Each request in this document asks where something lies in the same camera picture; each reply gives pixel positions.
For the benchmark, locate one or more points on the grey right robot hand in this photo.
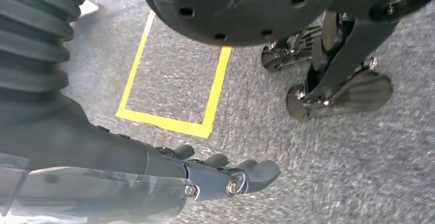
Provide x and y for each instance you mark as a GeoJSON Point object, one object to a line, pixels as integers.
{"type": "Point", "coordinates": [102, 168]}

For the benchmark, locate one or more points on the yellow floor tape square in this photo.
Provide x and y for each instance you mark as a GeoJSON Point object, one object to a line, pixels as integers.
{"type": "Point", "coordinates": [170, 123]}

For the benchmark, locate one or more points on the white floor object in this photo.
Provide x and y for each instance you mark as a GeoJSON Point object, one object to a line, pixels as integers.
{"type": "Point", "coordinates": [88, 7]}

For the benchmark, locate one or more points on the black robot foot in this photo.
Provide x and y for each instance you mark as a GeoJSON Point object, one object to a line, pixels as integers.
{"type": "Point", "coordinates": [282, 57]}
{"type": "Point", "coordinates": [367, 93]}

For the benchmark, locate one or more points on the black round robot hip shell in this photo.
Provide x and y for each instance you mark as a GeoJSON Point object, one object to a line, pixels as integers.
{"type": "Point", "coordinates": [244, 8]}

